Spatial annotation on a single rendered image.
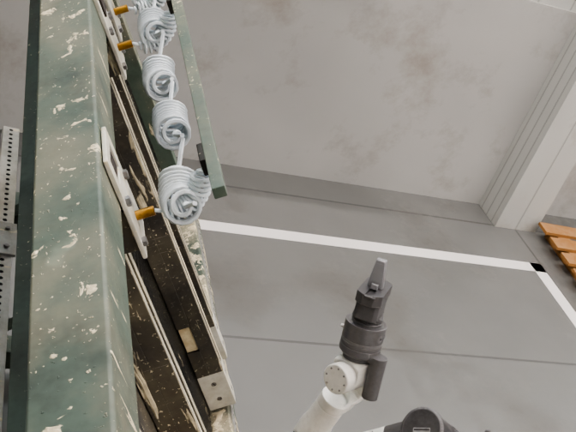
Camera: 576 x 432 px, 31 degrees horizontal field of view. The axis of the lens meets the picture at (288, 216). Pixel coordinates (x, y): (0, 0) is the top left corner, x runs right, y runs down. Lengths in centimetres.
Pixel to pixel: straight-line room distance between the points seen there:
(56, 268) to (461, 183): 509
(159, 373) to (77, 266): 53
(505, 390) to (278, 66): 199
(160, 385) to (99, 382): 68
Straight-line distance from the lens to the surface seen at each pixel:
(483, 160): 627
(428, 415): 226
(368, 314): 212
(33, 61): 237
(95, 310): 125
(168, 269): 243
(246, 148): 564
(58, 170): 152
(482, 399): 486
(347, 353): 216
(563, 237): 641
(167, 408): 188
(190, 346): 259
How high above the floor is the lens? 270
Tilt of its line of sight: 30 degrees down
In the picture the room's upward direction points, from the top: 23 degrees clockwise
